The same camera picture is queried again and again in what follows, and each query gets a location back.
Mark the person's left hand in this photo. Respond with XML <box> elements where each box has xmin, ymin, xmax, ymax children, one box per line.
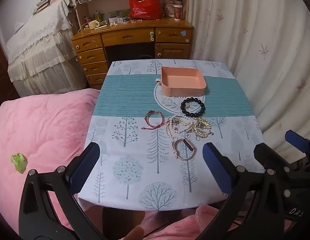
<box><xmin>120</xmin><ymin>226</ymin><xmax>146</xmax><ymax>240</ymax></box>

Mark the red string bracelet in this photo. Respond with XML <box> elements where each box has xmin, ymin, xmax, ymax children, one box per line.
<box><xmin>142</xmin><ymin>110</ymin><xmax>171</xmax><ymax>131</ymax></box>

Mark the red plastic bag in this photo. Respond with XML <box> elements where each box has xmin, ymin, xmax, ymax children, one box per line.
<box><xmin>129</xmin><ymin>0</ymin><xmax>163</xmax><ymax>20</ymax></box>

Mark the gold ornate jewelry piece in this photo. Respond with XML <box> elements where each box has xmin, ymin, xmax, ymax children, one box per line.
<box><xmin>192</xmin><ymin>117</ymin><xmax>215</xmax><ymax>138</ymax></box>

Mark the tree print tablecloth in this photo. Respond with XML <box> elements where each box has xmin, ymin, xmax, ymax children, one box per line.
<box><xmin>77</xmin><ymin>59</ymin><xmax>261</xmax><ymax>212</ymax></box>

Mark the black bead bracelet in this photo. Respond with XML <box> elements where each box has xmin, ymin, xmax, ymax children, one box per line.
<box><xmin>180</xmin><ymin>97</ymin><xmax>206</xmax><ymax>117</ymax></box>

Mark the white pearl necklace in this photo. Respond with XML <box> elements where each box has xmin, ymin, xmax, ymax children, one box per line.
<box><xmin>165</xmin><ymin>114</ymin><xmax>196</xmax><ymax>143</ymax></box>

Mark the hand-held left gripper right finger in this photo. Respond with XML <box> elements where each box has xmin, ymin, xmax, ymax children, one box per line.
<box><xmin>197</xmin><ymin>142</ymin><xmax>287</xmax><ymax>240</ymax></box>

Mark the pink fleece blanket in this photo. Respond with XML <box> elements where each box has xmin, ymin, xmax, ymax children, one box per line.
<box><xmin>0</xmin><ymin>89</ymin><xmax>103</xmax><ymax>232</ymax></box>

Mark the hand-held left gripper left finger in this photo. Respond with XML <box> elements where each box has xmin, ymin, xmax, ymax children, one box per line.
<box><xmin>18</xmin><ymin>142</ymin><xmax>108</xmax><ymax>240</ymax></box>

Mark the green crumpled wrapper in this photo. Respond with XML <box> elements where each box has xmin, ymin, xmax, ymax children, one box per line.
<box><xmin>11</xmin><ymin>153</ymin><xmax>28</xmax><ymax>173</ymax></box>

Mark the red and white cup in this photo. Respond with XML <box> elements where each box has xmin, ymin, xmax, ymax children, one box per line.
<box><xmin>173</xmin><ymin>4</ymin><xmax>183</xmax><ymax>21</ymax></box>

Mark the pile of books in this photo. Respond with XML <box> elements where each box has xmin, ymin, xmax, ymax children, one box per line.
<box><xmin>33</xmin><ymin>0</ymin><xmax>71</xmax><ymax>14</ymax></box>

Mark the person's pink clothing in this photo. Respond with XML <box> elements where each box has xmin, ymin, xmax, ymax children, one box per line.
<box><xmin>145</xmin><ymin>204</ymin><xmax>234</xmax><ymax>240</ymax></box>

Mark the wooden desk with drawers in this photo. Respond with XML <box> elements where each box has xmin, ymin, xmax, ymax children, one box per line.
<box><xmin>71</xmin><ymin>0</ymin><xmax>195</xmax><ymax>85</ymax></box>

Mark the pink plastic tray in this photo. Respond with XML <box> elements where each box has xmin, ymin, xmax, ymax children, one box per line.
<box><xmin>155</xmin><ymin>66</ymin><xmax>207</xmax><ymax>97</ymax></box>

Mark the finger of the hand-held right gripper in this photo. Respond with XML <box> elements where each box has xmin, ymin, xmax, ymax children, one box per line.
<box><xmin>285</xmin><ymin>130</ymin><xmax>310</xmax><ymax>160</ymax></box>
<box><xmin>253</xmin><ymin>143</ymin><xmax>303</xmax><ymax>188</ymax></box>

